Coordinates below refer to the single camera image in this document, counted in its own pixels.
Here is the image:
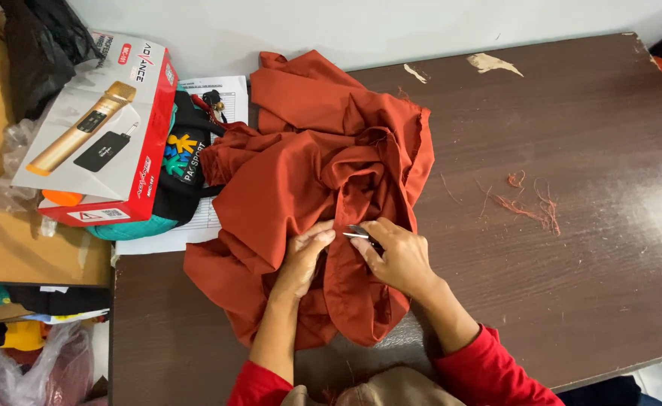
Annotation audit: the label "person's left hand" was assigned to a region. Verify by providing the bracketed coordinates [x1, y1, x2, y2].
[273, 219, 337, 300]

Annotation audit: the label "person's right hand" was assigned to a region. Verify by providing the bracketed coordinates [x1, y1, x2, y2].
[349, 217, 437, 301]

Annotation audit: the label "small metal thread snips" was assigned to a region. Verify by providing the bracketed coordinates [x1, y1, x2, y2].
[342, 224, 386, 255]

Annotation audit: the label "rust orange fabric garment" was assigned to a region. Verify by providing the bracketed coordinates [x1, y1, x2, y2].
[182, 50, 436, 351]

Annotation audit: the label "white printed paper sheet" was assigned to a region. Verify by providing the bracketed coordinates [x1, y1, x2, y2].
[115, 76, 249, 256]

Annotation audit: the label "beige cloth on lap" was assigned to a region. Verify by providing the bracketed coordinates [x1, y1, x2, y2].
[279, 366, 467, 406]

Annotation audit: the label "pile of orange thread scraps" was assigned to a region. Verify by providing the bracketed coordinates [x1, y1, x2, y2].
[440, 170, 562, 236]

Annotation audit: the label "black teal bag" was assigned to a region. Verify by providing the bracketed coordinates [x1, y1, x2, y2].
[87, 86, 228, 242]

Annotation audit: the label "red white microphone box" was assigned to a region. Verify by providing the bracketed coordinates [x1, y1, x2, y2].
[11, 30, 179, 228]

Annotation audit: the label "orange plastic object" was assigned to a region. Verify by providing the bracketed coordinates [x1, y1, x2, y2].
[41, 189, 84, 208]

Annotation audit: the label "brown cardboard box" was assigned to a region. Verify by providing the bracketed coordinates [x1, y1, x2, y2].
[0, 14, 112, 288]

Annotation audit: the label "clear plastic wrap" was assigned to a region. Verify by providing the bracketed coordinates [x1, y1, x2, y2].
[0, 117, 59, 238]

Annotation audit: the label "black plastic bag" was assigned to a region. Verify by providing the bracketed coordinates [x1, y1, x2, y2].
[0, 0, 102, 122]

